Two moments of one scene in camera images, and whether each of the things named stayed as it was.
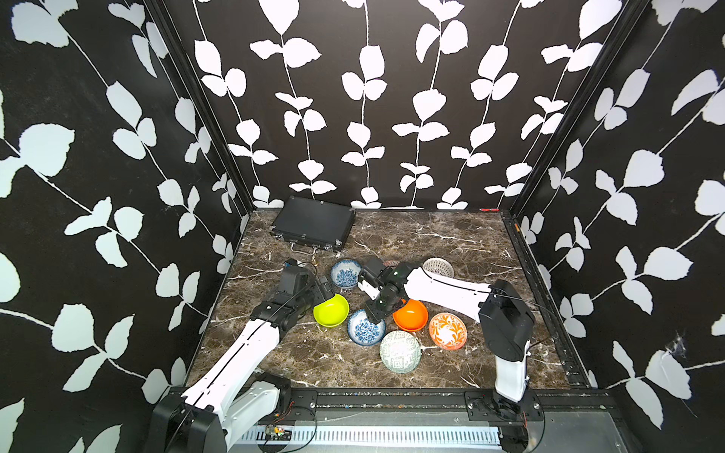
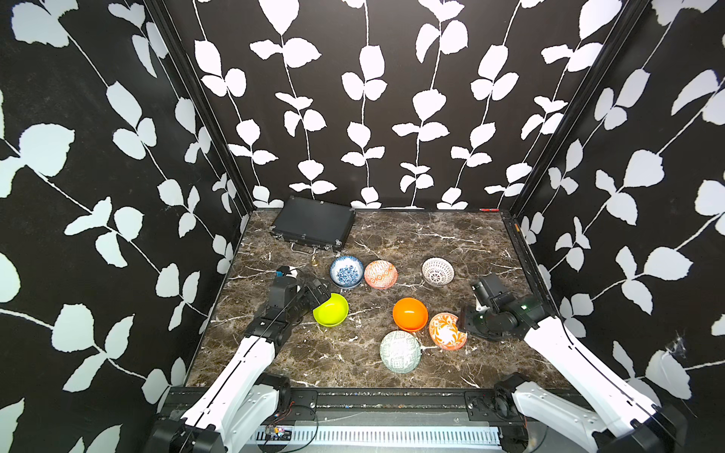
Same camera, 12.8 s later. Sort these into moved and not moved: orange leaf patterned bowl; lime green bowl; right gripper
Moved: right gripper
Not moved: lime green bowl; orange leaf patterned bowl
